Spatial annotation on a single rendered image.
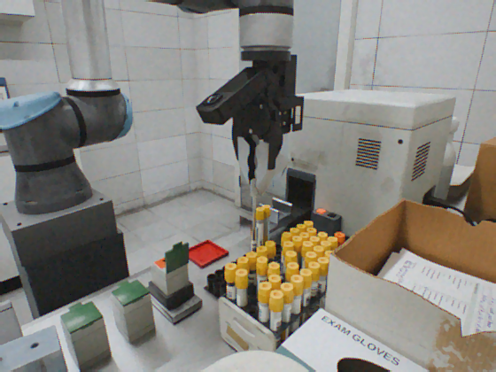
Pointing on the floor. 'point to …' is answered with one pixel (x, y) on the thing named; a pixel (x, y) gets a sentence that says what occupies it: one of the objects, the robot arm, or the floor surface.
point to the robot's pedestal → (73, 274)
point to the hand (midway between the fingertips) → (254, 187)
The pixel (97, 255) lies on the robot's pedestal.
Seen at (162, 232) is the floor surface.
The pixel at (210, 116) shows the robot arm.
